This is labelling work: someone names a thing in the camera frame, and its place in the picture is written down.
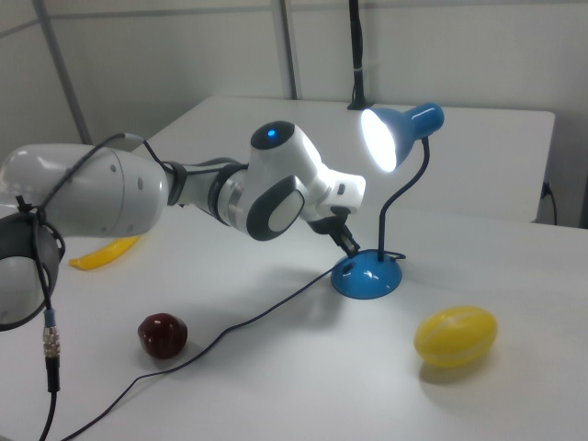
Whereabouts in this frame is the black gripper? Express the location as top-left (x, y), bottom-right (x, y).
top-left (306, 206), bottom-right (360, 255)

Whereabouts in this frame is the blue gooseneck desk lamp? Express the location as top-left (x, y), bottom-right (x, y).
top-left (330, 101), bottom-right (446, 300)

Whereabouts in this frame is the yellow striped toy melon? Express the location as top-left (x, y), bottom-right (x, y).
top-left (413, 305), bottom-right (499, 369)

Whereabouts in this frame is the white side table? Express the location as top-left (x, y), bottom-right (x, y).
top-left (130, 95), bottom-right (557, 224)

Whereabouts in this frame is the black pole with clamp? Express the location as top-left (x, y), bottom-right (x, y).
top-left (346, 0), bottom-right (371, 111)

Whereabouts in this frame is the dark red toy fruit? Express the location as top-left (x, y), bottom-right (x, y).
top-left (137, 312), bottom-right (188, 359)

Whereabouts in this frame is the yellow toy banana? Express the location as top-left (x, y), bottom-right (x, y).
top-left (68, 234), bottom-right (141, 271)

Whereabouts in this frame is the thin dark lamp power cord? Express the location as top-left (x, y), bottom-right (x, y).
top-left (57, 251), bottom-right (407, 441)

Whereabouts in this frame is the grey aluminium frame post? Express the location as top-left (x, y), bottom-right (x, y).
top-left (41, 0), bottom-right (94, 146)
top-left (277, 0), bottom-right (300, 100)

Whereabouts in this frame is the black cable at wall outlet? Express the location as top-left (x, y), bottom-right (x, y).
top-left (541, 181), bottom-right (559, 226)

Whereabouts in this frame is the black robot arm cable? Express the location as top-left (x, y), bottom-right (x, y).
top-left (15, 131), bottom-right (194, 441)

